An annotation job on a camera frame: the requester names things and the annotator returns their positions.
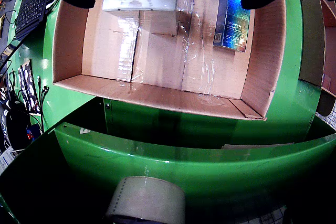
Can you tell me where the holographic rainbow product box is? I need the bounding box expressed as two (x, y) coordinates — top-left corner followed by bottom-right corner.
(212, 0), (250, 53)

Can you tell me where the divided cardboard box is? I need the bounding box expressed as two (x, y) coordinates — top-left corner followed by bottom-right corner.
(299, 0), (336, 96)

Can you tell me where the large open cardboard tray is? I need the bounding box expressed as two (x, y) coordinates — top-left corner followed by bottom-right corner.
(52, 0), (287, 122)

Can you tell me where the black laptop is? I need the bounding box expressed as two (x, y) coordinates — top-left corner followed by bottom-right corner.
(0, 0), (56, 77)

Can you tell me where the printed photo sheet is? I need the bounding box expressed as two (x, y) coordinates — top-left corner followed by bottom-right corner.
(17, 60), (41, 116)

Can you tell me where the black electronic device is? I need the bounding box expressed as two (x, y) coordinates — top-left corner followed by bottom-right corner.
(5, 108), (33, 152)

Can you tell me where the grey card sheet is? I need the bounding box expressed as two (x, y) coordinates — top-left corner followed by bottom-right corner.
(222, 142), (296, 150)

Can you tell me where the clear packing tape roll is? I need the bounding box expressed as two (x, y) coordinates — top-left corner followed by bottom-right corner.
(104, 176), (186, 224)

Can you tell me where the gridded paper sheet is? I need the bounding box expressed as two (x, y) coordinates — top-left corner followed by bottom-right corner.
(246, 204), (288, 224)

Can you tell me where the black plug cable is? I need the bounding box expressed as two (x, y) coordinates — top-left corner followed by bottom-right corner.
(36, 76), (44, 133)
(40, 86), (51, 133)

